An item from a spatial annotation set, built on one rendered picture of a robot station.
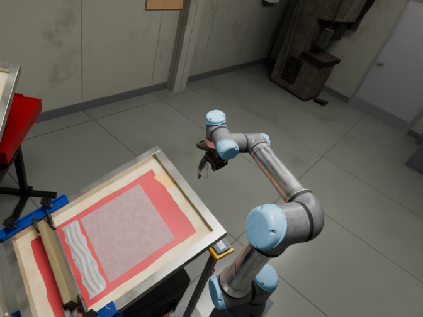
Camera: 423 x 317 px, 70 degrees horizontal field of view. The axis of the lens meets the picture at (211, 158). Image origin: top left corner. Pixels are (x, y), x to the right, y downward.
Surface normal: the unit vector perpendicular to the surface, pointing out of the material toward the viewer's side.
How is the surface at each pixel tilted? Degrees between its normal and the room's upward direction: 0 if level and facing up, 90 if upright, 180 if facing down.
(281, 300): 0
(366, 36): 90
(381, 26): 90
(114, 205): 25
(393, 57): 90
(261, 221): 84
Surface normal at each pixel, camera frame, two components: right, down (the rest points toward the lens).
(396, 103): -0.62, 0.36
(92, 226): -0.11, -0.59
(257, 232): -0.86, -0.06
